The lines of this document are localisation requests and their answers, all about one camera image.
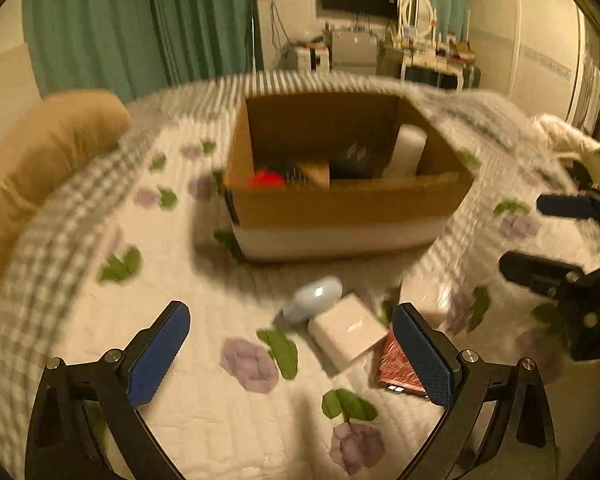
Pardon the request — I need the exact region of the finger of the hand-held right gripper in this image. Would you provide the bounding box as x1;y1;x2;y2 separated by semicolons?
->
536;187;600;236
499;251;600;361

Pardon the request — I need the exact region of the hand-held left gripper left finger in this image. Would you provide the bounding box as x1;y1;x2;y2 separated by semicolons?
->
25;301;192;480

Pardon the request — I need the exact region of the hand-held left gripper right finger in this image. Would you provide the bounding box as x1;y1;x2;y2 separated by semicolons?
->
391;303;563;480

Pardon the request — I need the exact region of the red box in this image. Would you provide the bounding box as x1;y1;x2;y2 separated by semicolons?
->
375;327;431;401

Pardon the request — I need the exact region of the small white box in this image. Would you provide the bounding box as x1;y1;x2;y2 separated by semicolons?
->
307;294;390;379

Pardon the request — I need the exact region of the light blue rounded case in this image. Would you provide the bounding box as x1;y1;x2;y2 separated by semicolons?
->
281;276;344;324

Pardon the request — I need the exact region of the cardboard box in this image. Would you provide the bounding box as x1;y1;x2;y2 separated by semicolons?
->
223;91;476;262

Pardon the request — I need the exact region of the crumpled white cloth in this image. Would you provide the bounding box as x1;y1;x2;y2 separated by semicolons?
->
530;114;600;161

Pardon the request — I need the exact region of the white cylindrical bottle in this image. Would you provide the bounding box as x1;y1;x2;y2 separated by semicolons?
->
382;124;427;179

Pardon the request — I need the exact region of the white wardrobe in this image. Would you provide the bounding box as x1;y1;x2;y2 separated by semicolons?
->
467;0;600;131

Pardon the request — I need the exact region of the white dressing table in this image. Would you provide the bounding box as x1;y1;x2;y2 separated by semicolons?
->
400;40;481;92

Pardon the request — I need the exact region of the red round item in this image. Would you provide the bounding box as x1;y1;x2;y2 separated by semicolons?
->
248;170;287;190

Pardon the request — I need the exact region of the black box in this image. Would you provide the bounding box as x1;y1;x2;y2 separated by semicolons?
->
329;142;396;181

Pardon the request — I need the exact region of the small wooden box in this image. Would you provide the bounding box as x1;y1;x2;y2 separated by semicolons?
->
295;159;331;190

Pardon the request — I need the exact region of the tan pillow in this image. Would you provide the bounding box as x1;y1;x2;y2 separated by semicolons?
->
0;89;132;331

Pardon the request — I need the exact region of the white vanity mirror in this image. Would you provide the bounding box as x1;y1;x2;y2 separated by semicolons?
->
400;0;438;41

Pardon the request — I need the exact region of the silver cabinet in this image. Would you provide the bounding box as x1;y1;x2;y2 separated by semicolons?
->
330;27;381;73

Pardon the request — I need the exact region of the wide green curtain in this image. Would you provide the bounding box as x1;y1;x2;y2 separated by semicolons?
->
22;0;258;103

